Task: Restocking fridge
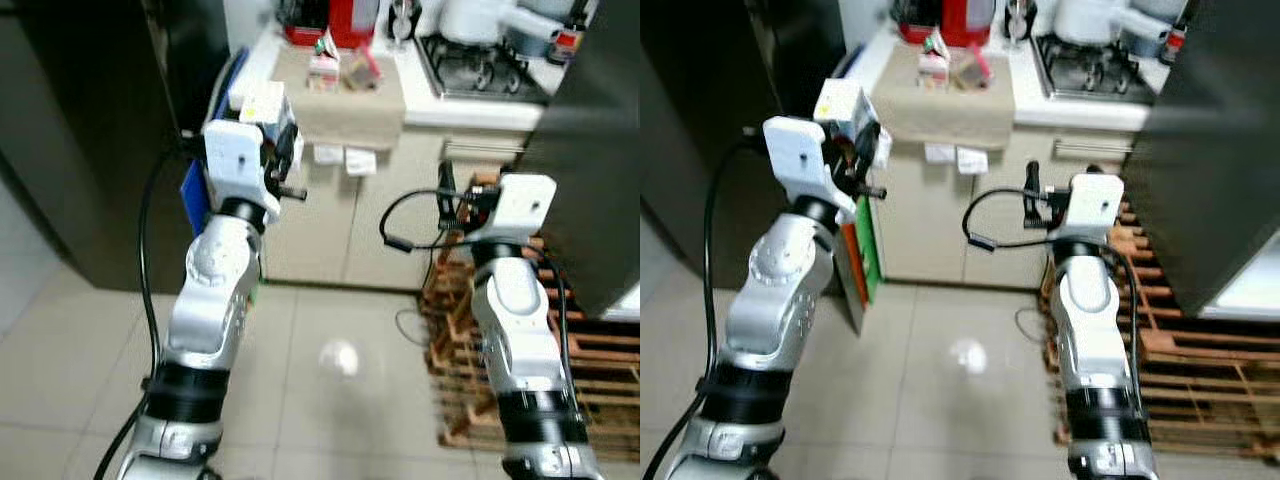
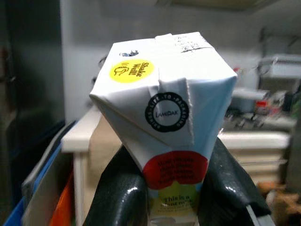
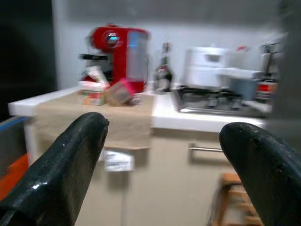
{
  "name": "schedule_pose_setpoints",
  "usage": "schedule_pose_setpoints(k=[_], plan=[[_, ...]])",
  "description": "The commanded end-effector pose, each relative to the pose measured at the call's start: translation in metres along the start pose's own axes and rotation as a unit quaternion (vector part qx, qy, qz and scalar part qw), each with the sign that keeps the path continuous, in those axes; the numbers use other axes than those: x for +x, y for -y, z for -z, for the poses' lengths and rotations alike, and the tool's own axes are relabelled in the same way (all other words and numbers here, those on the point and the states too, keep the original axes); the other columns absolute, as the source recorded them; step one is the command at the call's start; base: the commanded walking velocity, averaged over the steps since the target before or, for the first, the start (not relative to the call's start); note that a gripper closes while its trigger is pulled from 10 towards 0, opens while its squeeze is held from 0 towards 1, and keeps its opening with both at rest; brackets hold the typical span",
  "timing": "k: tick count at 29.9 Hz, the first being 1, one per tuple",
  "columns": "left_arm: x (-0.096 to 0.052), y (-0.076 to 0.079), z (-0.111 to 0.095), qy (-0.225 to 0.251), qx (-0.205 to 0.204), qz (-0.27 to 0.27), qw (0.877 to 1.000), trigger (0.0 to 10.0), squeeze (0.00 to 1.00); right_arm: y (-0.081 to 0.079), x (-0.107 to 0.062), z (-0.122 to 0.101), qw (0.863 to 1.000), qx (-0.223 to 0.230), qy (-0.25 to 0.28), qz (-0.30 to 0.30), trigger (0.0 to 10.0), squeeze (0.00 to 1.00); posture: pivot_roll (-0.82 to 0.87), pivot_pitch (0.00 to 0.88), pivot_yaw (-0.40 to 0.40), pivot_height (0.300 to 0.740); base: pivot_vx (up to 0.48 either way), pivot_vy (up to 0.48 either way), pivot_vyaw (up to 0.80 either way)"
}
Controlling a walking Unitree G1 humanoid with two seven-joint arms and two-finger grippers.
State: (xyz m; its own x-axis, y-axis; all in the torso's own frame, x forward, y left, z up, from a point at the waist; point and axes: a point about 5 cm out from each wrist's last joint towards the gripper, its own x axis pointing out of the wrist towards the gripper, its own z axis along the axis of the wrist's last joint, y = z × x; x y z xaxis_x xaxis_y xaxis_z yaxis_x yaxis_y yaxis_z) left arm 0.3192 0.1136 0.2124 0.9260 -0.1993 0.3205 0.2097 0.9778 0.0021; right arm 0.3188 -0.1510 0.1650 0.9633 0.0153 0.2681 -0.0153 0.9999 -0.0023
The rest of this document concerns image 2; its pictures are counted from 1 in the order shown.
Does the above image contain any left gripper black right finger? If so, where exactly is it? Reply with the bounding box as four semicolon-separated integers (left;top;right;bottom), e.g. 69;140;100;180
198;137;272;226

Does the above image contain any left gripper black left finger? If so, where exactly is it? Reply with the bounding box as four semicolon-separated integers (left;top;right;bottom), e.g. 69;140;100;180
82;144;149;226

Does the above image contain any white plant milk carton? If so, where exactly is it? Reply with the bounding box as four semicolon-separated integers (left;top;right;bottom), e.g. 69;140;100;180
88;32;238;226

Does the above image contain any dark grey fridge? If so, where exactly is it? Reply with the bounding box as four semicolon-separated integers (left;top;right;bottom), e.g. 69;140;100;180
0;0;65;194

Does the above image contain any white low table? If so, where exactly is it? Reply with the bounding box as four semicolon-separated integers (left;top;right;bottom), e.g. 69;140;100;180
217;130;291;186

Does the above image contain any white and beige shelf unit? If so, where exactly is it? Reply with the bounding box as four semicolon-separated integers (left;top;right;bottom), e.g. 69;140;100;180
61;108;124;226

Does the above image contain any orange flat board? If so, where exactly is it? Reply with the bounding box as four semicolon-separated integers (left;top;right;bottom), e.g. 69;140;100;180
48;173;77;226

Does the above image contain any blue flat board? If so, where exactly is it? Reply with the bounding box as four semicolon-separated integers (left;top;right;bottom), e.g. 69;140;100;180
3;121;77;226

